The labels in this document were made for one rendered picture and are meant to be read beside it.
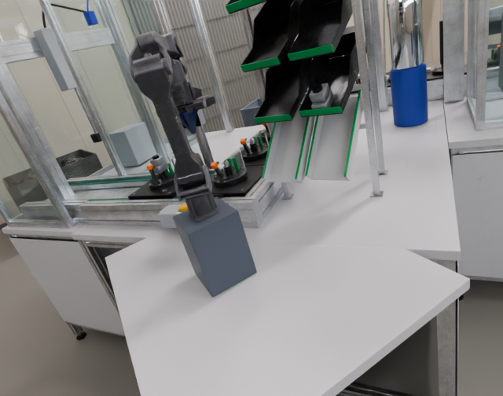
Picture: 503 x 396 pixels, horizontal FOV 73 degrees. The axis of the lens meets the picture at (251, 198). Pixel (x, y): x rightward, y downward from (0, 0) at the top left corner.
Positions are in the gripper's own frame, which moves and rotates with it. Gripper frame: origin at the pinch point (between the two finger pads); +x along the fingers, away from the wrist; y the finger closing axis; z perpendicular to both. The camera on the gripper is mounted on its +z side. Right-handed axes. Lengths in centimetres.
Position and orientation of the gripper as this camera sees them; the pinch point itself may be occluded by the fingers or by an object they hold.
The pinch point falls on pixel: (190, 122)
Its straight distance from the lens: 107.4
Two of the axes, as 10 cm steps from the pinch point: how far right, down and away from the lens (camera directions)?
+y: -8.8, 0.2, 4.8
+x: 2.5, 8.8, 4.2
